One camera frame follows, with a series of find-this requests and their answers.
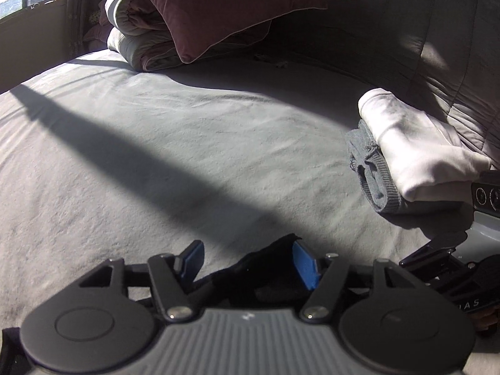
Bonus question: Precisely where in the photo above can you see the maroon pillow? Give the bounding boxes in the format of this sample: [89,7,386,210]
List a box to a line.
[138,0,328,64]

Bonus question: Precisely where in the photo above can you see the grey quilted headboard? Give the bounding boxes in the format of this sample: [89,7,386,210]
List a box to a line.
[269,0,500,173]

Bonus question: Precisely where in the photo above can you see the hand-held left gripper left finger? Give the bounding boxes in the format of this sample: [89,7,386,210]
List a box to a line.
[78,240,205,323]

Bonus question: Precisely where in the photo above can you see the pink pillow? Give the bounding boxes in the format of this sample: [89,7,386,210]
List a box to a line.
[83,0,114,52]

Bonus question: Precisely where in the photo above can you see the folded white garment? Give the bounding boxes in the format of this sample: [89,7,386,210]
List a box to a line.
[358,88,493,204]

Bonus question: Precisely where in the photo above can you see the patterned curtain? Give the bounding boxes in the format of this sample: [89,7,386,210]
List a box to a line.
[58,0,114,61]

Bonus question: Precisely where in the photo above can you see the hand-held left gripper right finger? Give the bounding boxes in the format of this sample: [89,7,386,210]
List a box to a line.
[292,240,423,323]

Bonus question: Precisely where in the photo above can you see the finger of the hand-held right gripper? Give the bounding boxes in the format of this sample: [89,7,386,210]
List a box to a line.
[398,251,481,295]
[425,231,468,251]

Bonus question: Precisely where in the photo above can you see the folded grey garment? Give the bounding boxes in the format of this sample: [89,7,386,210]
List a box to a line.
[345,119,404,215]

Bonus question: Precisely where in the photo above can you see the person's right hand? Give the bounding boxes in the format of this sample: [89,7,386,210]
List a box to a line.
[473,307,500,337]

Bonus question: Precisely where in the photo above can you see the folded white quilt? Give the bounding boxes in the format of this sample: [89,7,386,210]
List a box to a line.
[105,0,274,73]

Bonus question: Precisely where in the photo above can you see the black t-shirt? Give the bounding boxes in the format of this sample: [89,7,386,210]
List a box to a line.
[187,233,327,309]

